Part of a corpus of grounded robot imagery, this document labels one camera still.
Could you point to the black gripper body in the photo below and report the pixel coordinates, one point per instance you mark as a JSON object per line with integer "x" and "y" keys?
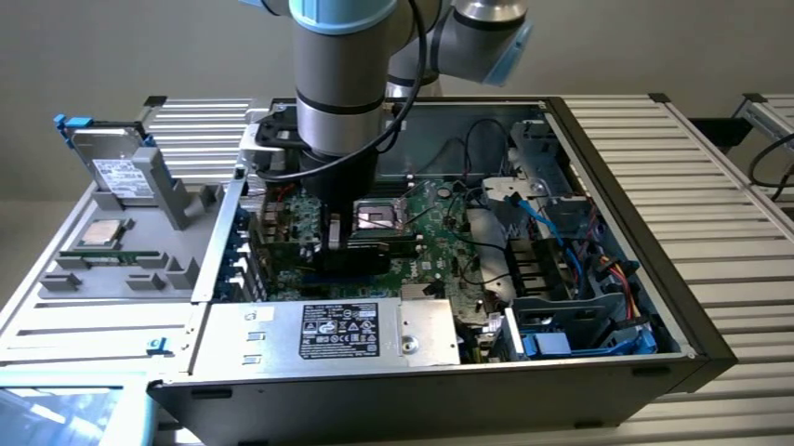
{"x": 338, "y": 181}

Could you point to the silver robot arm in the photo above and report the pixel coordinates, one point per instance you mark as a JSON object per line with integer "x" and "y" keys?
{"x": 338, "y": 79}

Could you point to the cpu socket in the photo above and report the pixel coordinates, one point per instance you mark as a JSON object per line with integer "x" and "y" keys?
{"x": 380, "y": 216}

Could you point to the blue expansion slot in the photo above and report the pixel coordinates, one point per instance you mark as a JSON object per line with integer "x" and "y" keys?
{"x": 338, "y": 282}

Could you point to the silver chipset heat sink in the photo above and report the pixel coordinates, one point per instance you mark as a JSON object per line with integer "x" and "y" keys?
{"x": 414, "y": 292}

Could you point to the green motherboard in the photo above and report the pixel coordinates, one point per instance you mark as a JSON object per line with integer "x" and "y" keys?
{"x": 446, "y": 260}

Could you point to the silver power supply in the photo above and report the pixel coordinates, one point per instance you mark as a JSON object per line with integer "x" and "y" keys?
{"x": 336, "y": 332}

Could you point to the black table end cap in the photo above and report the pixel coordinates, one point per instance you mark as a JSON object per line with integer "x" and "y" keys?
{"x": 659, "y": 97}
{"x": 156, "y": 100}
{"x": 755, "y": 97}

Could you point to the grey parts rack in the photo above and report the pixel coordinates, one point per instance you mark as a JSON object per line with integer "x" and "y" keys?
{"x": 125, "y": 274}

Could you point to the metal disk bay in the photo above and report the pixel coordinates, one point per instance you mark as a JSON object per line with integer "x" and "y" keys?
{"x": 559, "y": 186}

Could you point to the hard disk with blue caddy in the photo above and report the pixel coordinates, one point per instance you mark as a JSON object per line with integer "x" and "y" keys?
{"x": 118, "y": 162}

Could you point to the green ram stick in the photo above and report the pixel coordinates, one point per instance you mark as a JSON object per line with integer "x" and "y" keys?
{"x": 109, "y": 256}

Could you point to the silver cpu chip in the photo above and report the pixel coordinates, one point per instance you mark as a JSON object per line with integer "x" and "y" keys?
{"x": 105, "y": 233}

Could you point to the small blue clip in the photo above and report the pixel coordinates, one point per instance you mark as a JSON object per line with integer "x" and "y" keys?
{"x": 158, "y": 345}

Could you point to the black open pc case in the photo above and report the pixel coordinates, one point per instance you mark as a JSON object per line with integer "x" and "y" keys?
{"x": 434, "y": 399}

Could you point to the blue disk caddy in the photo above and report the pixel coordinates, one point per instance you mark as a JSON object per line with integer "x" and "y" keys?
{"x": 584, "y": 341}

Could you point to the light blue transparent box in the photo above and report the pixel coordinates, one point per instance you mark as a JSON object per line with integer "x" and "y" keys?
{"x": 69, "y": 409}

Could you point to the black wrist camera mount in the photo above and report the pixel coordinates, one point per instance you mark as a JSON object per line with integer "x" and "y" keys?
{"x": 273, "y": 139}

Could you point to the white air duct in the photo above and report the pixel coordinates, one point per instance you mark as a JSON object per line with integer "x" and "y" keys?
{"x": 493, "y": 251}

